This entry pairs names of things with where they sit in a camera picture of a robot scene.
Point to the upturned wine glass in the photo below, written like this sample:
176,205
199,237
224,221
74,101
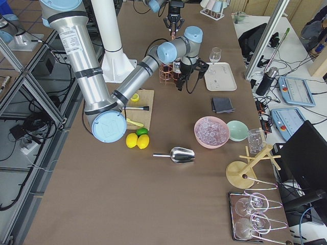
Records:
255,202
256,227

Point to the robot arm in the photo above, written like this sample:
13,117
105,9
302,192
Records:
156,5
107,88

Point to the cream serving tray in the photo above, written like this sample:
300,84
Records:
219,77

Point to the green bowl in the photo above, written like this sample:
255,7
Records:
238,131

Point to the yellow plastic knife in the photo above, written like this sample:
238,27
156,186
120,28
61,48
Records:
139,124

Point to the black glass tray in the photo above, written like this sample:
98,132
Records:
233,197

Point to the green lime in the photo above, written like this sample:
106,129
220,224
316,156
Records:
141,131

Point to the clear tumbler glass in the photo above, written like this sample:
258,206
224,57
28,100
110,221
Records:
256,140

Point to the black thermos bottle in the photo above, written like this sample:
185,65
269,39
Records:
267,80

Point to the aluminium frame post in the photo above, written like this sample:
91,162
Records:
273,21

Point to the black bag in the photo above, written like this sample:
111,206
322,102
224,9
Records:
249,40

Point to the whole lemon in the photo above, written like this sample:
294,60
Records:
131,140
143,141

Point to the metal ice scoop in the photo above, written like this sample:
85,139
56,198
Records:
179,155

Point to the whole lemon right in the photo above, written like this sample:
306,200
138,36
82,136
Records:
143,141

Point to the steel muddler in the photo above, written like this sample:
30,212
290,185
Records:
145,108

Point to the dark folded cloth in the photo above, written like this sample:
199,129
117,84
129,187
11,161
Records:
222,105

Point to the half lemon slice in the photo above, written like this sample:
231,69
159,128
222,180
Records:
135,97

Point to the copper wire bottle basket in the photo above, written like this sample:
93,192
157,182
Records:
172,56

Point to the upturned wine glass upper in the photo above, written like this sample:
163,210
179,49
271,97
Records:
255,202

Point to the white wire cup rack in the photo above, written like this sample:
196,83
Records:
213,8

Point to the wooden glass stand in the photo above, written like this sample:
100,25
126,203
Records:
241,175

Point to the pink ribbed bowl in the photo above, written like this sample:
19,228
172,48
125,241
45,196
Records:
211,132

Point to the whole lemon left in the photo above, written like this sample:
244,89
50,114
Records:
131,140

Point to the clear wine glass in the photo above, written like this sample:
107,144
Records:
214,57

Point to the black computer monitor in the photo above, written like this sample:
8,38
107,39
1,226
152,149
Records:
304,155

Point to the wooden cutting board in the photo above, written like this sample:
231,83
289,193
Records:
141,111

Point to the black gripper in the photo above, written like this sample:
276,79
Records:
186,68
173,11

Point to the upturned wine glass lower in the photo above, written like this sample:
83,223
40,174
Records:
256,227

